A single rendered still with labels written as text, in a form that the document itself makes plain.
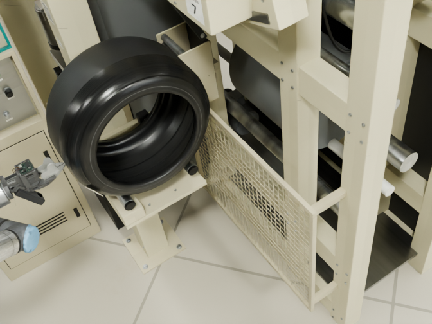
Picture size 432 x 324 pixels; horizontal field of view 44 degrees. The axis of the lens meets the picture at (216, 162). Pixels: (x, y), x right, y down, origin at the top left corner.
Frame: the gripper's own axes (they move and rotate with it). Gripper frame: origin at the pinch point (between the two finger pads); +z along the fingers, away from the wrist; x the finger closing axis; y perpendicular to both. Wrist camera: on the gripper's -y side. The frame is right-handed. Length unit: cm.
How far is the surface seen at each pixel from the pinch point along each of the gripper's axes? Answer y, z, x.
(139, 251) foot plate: -113, 19, 33
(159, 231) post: -97, 31, 26
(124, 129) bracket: -19.2, 30.5, 23.9
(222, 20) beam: 53, 50, -36
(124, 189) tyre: -12.8, 15.1, -11.5
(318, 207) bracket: -15, 65, -59
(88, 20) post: 32, 32, 26
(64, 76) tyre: 26.6, 14.0, 9.6
